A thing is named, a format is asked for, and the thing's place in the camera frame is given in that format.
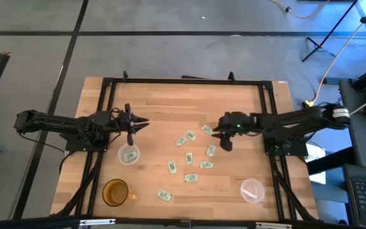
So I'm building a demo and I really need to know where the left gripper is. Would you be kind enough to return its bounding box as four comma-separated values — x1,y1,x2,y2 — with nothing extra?
119,103,150,147

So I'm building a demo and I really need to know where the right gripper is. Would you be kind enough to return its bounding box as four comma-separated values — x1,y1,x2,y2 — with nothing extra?
211,111,257,153

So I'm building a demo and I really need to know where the banknote centre top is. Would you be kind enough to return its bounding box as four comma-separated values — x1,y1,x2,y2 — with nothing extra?
205,144,217,158

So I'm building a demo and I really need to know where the clear plastic cup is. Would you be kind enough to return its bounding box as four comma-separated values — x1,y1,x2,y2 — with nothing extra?
240,177,266,204
117,142,141,166

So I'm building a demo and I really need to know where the white paper packet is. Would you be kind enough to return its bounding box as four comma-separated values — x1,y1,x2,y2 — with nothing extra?
241,189,259,200

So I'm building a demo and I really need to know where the yellow mug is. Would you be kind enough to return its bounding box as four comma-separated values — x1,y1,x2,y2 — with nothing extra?
102,178,138,207

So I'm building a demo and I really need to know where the white paper sheet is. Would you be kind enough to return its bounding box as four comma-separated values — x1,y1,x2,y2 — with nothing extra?
306,142,327,185

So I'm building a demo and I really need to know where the black diagonal support bar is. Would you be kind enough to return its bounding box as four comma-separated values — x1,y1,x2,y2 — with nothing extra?
306,148,357,176

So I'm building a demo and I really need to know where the grey desk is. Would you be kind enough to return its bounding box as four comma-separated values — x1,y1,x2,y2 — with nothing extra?
338,78,366,169

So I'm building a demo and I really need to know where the black tripod stand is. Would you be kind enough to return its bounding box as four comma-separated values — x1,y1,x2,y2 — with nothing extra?
301,0,360,63

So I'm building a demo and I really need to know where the black aluminium table frame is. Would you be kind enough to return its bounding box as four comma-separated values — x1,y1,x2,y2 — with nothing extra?
51,70,320,229

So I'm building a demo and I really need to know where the silver frame bracket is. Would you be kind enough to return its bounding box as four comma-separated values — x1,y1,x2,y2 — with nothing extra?
79,218,116,226
255,221,294,229

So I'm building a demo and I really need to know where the yellow cable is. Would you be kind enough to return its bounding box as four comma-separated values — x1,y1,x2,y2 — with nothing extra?
304,0,366,108
269,0,330,19

